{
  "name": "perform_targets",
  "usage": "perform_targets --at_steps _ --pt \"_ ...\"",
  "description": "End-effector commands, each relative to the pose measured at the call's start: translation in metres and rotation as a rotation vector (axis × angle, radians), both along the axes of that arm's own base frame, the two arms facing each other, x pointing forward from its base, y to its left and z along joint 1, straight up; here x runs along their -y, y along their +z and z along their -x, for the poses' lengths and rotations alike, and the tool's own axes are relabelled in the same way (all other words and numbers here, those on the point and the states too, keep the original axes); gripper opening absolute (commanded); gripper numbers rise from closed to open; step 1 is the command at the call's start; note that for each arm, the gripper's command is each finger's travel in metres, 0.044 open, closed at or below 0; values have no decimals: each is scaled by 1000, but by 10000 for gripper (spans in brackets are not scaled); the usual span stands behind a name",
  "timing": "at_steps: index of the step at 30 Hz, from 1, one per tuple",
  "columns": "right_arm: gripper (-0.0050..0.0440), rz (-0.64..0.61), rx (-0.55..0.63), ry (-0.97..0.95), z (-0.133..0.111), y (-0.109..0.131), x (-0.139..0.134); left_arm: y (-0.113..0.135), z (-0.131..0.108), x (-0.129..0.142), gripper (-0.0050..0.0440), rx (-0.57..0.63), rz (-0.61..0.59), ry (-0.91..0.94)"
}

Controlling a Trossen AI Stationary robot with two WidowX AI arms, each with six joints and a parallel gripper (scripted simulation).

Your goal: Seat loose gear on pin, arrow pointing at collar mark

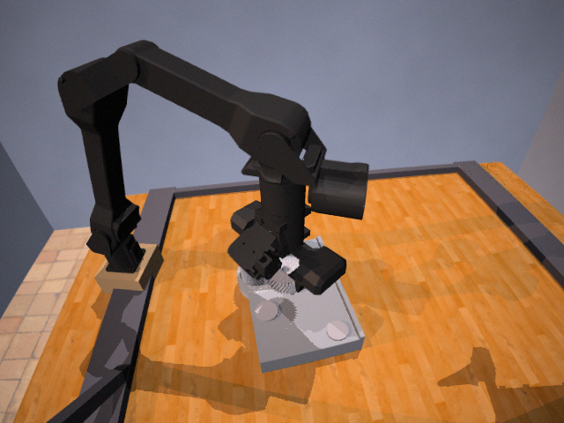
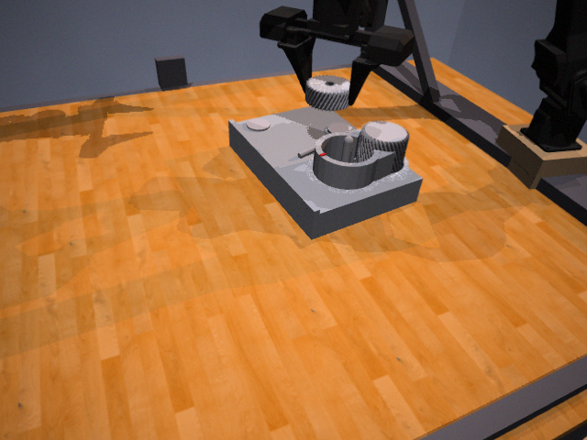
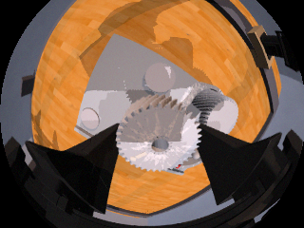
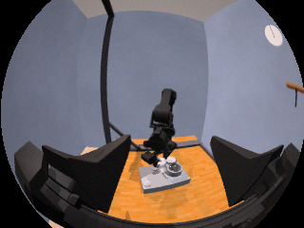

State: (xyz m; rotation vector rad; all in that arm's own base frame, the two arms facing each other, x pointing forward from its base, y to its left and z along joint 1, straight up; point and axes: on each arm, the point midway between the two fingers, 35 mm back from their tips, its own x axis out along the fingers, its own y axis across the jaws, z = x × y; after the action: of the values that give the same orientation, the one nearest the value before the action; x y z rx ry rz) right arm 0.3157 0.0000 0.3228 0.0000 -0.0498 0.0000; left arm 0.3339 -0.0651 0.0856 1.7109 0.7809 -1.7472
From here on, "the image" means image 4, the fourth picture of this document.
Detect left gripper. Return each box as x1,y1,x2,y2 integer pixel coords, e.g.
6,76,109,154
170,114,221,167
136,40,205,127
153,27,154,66
141,139,177,167

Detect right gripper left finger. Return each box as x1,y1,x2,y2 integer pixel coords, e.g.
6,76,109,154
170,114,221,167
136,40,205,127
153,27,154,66
42,134,131,214

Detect silver toothed gear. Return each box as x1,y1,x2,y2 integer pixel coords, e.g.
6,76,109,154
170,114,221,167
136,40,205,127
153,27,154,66
156,157,166,168

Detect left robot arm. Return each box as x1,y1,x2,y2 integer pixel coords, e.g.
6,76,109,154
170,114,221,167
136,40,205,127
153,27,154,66
143,88,177,150

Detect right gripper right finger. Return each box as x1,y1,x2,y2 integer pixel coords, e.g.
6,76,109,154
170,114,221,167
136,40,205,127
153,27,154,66
210,136,284,207

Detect light grey round disc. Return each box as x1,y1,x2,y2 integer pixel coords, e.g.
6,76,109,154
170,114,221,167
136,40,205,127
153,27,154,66
143,180,151,186

